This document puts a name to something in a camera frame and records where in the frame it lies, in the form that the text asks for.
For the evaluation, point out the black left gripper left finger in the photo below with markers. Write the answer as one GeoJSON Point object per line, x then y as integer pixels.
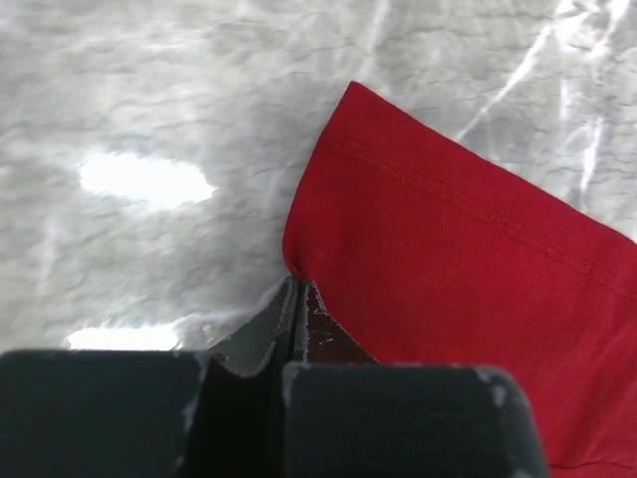
{"type": "Point", "coordinates": [212, 413]}

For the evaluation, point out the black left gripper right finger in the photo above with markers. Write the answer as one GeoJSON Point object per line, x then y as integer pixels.
{"type": "Point", "coordinates": [347, 415]}

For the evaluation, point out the red t shirt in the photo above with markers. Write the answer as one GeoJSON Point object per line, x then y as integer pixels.
{"type": "Point", "coordinates": [425, 252]}

